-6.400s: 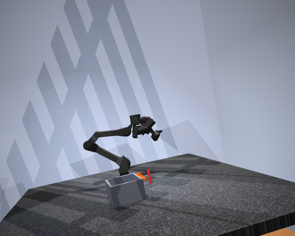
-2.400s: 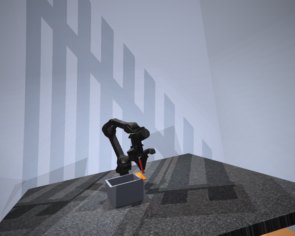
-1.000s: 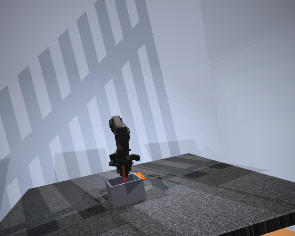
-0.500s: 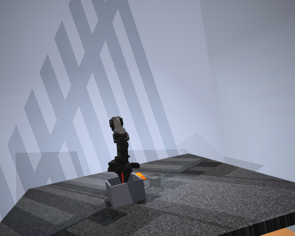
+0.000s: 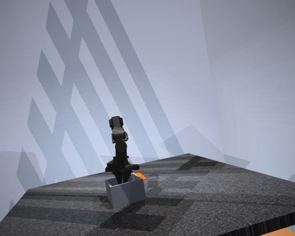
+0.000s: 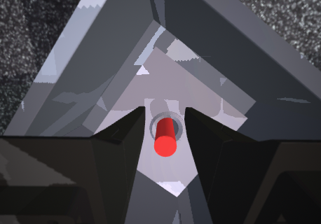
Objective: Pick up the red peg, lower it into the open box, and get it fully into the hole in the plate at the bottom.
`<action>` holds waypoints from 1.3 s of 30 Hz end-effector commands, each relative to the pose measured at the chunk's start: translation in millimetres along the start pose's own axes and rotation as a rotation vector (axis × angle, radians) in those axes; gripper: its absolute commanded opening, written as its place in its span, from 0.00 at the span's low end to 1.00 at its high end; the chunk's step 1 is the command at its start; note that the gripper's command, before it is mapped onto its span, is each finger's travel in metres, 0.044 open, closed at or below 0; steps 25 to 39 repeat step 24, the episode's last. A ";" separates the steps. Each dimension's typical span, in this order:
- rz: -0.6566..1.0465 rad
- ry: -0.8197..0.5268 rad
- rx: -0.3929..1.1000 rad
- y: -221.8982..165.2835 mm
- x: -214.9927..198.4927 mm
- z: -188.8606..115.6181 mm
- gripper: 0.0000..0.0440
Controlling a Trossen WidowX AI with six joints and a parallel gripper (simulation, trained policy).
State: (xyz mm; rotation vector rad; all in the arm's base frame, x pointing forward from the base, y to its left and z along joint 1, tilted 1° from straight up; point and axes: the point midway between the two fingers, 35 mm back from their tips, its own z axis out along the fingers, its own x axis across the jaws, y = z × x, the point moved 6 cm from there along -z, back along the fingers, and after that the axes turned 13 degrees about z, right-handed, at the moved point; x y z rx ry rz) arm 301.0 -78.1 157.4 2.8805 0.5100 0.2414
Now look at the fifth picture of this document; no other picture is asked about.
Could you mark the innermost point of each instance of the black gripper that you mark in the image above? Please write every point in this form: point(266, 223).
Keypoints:
point(127, 169)

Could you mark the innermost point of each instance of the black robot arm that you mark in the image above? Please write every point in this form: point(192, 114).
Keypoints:
point(119, 136)

